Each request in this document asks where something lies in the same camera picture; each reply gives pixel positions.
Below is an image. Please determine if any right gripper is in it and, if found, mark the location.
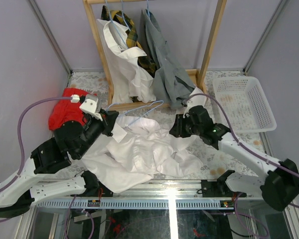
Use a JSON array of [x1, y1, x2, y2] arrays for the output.
[[169, 114, 203, 138]]

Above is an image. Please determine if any blue wire hanger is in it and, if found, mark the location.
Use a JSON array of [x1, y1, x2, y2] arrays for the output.
[[106, 100, 165, 127]]

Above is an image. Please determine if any white shirt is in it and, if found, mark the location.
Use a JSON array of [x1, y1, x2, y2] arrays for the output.
[[96, 19, 156, 103], [82, 116, 203, 193]]

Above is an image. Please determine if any white plastic basket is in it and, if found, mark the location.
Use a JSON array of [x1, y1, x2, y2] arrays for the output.
[[212, 76, 277, 133]]

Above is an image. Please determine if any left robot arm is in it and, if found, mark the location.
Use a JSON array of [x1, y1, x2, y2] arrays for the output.
[[0, 110, 119, 219]]

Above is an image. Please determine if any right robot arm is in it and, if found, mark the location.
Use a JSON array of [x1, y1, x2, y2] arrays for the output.
[[169, 106, 299, 211]]

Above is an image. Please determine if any yellow plaid shirt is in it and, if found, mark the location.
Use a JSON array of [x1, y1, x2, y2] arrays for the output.
[[101, 5, 157, 77]]

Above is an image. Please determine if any blue hanger middle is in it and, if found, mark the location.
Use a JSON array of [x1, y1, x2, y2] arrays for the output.
[[115, 0, 136, 32]]

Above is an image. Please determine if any wooden clothes rack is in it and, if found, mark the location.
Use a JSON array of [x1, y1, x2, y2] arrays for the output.
[[83, 0, 227, 105]]

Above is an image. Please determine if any red cloth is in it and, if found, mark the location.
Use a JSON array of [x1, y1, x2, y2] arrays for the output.
[[48, 100, 84, 131]]

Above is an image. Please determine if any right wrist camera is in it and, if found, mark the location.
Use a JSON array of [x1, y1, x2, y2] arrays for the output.
[[181, 99, 192, 115]]

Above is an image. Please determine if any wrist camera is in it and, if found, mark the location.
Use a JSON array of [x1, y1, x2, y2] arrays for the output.
[[71, 94, 103, 121], [181, 99, 192, 115]]

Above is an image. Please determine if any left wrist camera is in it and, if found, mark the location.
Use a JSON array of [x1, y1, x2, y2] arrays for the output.
[[71, 94, 103, 121]]

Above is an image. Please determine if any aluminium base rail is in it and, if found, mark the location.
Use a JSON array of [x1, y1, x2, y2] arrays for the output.
[[27, 179, 265, 210]]

